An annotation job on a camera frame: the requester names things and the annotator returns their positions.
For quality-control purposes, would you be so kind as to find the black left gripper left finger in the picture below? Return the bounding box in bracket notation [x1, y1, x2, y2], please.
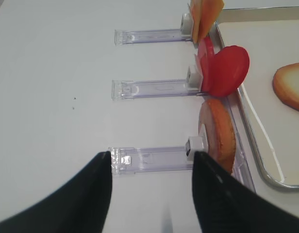
[0, 151, 113, 233]

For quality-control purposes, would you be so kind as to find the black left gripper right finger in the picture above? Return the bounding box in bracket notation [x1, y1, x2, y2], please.
[192, 151, 299, 233]

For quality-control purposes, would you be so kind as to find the bread slice in left rack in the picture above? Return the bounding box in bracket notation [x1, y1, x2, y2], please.
[199, 99, 236, 174]

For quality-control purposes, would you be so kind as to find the front red tomato slice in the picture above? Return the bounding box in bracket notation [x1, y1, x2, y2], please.
[201, 45, 250, 97]

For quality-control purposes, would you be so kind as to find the red tomato slice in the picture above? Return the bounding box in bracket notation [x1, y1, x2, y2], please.
[197, 36, 215, 75]
[201, 45, 250, 97]

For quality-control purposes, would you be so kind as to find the bread slice on tray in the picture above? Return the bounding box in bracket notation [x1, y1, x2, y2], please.
[272, 63, 299, 111]

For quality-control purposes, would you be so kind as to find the rear red tomato slice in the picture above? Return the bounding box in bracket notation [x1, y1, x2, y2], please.
[197, 36, 215, 75]

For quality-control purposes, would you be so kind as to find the front orange cheese slice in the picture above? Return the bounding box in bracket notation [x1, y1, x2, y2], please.
[198, 0, 224, 41]

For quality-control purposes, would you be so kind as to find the orange cheese slice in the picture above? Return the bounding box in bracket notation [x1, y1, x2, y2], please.
[189, 0, 202, 46]
[198, 0, 224, 41]

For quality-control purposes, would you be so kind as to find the rear orange cheese slice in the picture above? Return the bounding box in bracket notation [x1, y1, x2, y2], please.
[189, 0, 202, 46]

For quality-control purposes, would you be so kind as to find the clear acrylic left rack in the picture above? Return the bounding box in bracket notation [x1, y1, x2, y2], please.
[108, 13, 256, 192]

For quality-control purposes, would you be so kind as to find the white rectangular tray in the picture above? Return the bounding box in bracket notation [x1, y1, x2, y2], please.
[211, 6, 299, 190]

